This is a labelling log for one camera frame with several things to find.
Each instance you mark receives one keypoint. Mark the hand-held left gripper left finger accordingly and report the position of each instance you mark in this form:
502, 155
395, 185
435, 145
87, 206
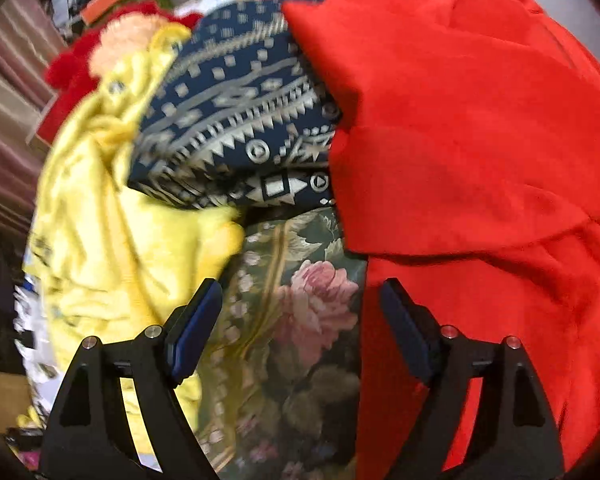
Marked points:
200, 320

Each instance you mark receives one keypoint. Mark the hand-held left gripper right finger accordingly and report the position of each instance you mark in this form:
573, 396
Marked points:
405, 325

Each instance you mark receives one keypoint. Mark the red garment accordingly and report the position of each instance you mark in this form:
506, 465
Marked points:
455, 135

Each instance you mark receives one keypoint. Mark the green floral bedspread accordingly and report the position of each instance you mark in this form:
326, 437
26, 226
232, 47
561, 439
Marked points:
300, 310

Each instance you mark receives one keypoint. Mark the yellow fleece garment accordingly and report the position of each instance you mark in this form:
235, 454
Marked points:
95, 220

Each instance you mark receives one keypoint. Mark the navy patterned garment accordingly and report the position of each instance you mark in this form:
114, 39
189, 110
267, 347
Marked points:
230, 125

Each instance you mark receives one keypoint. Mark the cardboard box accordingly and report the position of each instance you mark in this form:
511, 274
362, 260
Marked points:
2, 397

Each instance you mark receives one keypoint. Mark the red plush toy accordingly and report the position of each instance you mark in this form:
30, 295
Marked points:
70, 80

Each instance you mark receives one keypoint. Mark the striped maroon curtain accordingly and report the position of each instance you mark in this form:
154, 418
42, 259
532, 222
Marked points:
10, 110

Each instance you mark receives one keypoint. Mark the orange box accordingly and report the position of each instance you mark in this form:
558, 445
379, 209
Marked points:
107, 0

